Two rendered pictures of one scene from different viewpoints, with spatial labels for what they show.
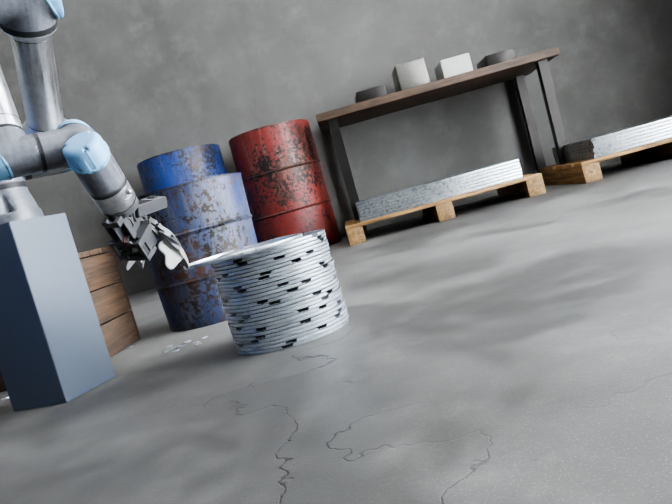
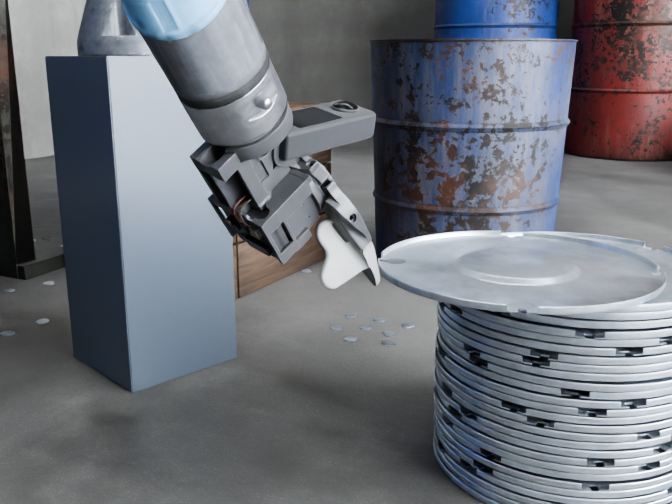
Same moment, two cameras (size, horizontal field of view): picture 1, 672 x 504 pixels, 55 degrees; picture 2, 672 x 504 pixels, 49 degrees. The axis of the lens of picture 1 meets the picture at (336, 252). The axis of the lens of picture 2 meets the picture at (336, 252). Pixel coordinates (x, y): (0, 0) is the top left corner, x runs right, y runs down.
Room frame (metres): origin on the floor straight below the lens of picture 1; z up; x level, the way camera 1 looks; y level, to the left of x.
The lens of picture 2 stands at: (0.76, 0.08, 0.45)
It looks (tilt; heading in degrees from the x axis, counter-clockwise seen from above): 15 degrees down; 24
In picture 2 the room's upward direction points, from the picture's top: straight up
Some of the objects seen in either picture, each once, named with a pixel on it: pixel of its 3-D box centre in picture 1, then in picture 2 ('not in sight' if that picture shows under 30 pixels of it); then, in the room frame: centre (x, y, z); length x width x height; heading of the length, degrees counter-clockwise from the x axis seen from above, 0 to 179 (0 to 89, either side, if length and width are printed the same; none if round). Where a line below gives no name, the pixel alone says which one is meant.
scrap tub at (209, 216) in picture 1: (203, 251); (466, 157); (2.33, 0.46, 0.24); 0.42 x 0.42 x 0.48
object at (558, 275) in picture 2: (243, 250); (516, 265); (1.53, 0.21, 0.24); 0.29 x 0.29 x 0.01
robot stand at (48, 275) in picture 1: (40, 310); (145, 214); (1.63, 0.77, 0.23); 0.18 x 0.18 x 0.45; 68
